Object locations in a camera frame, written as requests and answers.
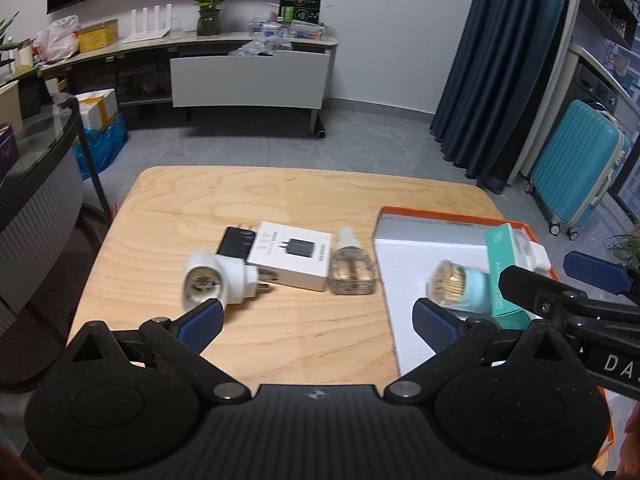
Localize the teal cardboard box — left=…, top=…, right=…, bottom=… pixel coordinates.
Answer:
left=485, top=223, right=538, bottom=318

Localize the blue toothpick holder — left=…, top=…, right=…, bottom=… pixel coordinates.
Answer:
left=425, top=259, right=493, bottom=316

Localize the orange white cardboard box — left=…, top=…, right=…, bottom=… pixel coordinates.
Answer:
left=372, top=206, right=615, bottom=456

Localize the teal suitcase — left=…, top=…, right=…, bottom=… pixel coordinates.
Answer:
left=525, top=99, right=632, bottom=240

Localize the small green plant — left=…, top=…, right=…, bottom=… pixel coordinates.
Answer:
left=606, top=232, right=640, bottom=267

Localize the dark blue curtain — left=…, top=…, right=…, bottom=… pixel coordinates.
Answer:
left=430, top=0, right=576, bottom=195

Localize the white plastic bag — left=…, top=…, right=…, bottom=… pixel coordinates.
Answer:
left=34, top=15, right=81, bottom=62

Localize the white power adapter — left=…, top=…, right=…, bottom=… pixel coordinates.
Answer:
left=520, top=240, right=552, bottom=273

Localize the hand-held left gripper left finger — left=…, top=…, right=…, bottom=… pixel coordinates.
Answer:
left=66, top=298, right=252, bottom=403

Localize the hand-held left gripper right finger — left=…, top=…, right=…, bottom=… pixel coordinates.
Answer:
left=384, top=297, right=576, bottom=403

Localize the white carton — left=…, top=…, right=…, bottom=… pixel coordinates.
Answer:
left=74, top=88, right=121, bottom=131

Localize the beige box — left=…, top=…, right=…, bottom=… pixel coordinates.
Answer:
left=0, top=80, right=25, bottom=138

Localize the dark glass-top counter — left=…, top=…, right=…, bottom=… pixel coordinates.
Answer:
left=0, top=95, right=113, bottom=391

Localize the white router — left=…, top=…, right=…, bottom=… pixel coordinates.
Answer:
left=122, top=4, right=183, bottom=45

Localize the leafy green plant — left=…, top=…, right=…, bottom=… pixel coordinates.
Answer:
left=0, top=10, right=21, bottom=68

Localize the blue plastic pack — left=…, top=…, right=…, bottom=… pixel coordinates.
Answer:
left=70, top=115, right=128, bottom=181

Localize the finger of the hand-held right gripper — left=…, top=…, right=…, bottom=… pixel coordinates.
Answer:
left=563, top=251, right=640, bottom=298
left=498, top=265, right=591, bottom=330

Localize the dark built-in appliance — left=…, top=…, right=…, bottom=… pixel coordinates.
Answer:
left=572, top=57, right=628, bottom=121

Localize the clear liquid bottle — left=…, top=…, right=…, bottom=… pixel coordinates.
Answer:
left=327, top=226, right=377, bottom=296

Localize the white charger box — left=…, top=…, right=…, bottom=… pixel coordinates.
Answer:
left=246, top=221, right=334, bottom=292

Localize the green black display box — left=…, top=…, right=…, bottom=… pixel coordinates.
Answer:
left=279, top=0, right=322, bottom=26

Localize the low tv cabinet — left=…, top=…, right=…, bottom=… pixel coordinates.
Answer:
left=40, top=30, right=341, bottom=138

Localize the white plug-in mosquito heater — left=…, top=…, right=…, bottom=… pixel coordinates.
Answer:
left=180, top=250, right=275, bottom=313

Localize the black charger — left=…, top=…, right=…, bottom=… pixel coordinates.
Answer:
left=216, top=222, right=258, bottom=263

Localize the yellow box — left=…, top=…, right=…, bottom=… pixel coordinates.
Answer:
left=77, top=19, right=120, bottom=53

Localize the pile of small packets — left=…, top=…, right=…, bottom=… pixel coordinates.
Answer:
left=227, top=15, right=336, bottom=58

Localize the purple patterned box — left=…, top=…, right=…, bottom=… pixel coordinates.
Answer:
left=0, top=122, right=21, bottom=181

